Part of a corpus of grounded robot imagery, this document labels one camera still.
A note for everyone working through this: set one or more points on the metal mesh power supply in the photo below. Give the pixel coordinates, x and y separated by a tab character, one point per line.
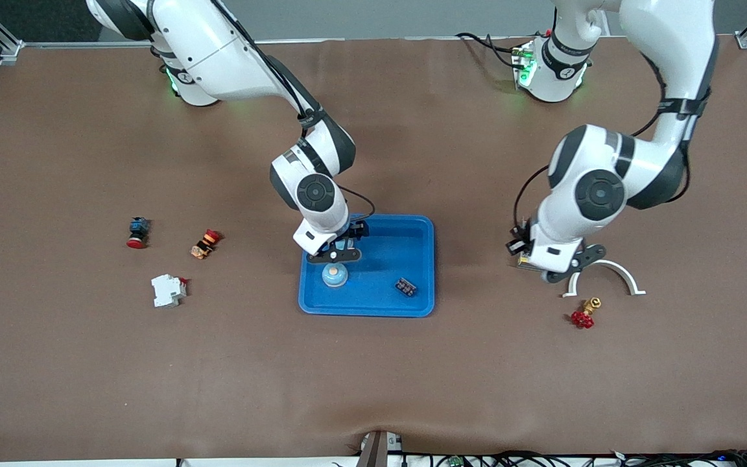
524	262

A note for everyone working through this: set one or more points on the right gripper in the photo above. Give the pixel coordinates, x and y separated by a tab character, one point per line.
355	230

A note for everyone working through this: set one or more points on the white circuit breaker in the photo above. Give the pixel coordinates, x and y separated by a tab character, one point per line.
166	290

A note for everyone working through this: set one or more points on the white arched pipe clamp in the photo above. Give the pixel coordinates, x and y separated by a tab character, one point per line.
626	275

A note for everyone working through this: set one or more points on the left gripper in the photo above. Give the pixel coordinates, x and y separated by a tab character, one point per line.
517	244

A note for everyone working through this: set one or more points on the brass valve red handwheel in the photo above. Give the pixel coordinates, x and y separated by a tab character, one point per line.
583	319

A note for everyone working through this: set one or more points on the red mushroom push button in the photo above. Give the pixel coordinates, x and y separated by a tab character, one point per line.
138	228

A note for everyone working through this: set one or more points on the dark brown cylindrical capacitor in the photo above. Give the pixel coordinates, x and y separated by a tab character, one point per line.
405	287

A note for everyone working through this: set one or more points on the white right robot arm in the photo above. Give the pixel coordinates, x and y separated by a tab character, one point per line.
218	52

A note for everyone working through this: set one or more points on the orange red selector switch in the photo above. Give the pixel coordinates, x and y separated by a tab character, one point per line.
203	246

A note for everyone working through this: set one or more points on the brown table mat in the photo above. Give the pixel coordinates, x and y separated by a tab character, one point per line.
412	389

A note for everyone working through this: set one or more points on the blue plastic tray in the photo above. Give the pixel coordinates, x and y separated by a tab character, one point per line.
386	295

